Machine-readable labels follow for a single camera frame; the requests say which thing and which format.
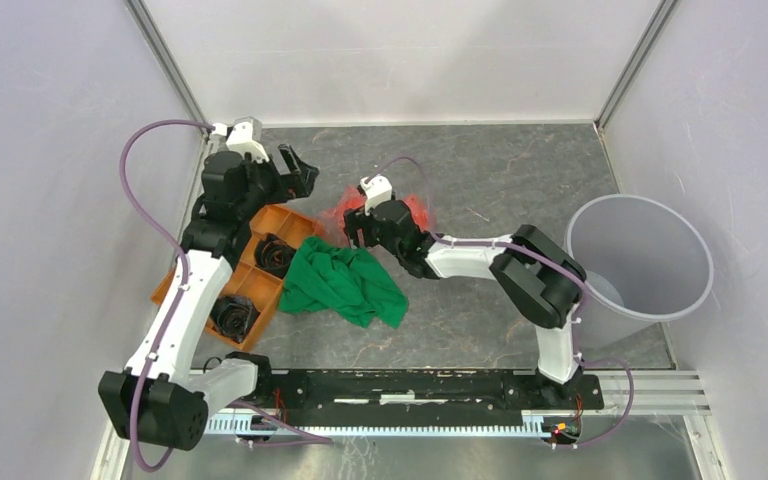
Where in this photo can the green cloth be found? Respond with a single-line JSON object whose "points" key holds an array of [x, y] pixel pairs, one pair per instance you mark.
{"points": [[350, 282]]}

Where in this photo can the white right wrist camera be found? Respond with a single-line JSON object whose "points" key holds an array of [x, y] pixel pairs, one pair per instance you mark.
{"points": [[376, 190]]}

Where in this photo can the slotted cable duct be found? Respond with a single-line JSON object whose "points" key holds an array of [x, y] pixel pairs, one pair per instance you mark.
{"points": [[245, 423]]}

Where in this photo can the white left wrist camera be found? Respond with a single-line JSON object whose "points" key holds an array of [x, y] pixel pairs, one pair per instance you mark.
{"points": [[242, 137]]}

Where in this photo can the orange compartment tray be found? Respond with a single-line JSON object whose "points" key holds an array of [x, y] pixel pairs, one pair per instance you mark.
{"points": [[252, 279]]}

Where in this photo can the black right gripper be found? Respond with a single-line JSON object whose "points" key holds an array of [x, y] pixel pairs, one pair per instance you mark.
{"points": [[355, 220]]}

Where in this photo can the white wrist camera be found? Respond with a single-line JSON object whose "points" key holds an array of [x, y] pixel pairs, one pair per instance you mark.
{"points": [[242, 137], [376, 190]]}

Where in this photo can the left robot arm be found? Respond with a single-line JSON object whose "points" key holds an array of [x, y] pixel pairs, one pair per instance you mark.
{"points": [[153, 399]]}

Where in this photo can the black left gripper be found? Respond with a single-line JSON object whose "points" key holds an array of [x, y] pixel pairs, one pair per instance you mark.
{"points": [[299, 184]]}

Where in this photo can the red plastic trash bag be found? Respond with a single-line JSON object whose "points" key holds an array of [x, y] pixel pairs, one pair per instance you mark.
{"points": [[330, 222]]}

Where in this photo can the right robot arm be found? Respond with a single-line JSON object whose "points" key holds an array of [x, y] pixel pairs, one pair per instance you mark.
{"points": [[544, 283]]}

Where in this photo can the grey plastic trash bin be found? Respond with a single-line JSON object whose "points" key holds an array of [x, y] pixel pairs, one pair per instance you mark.
{"points": [[645, 264]]}

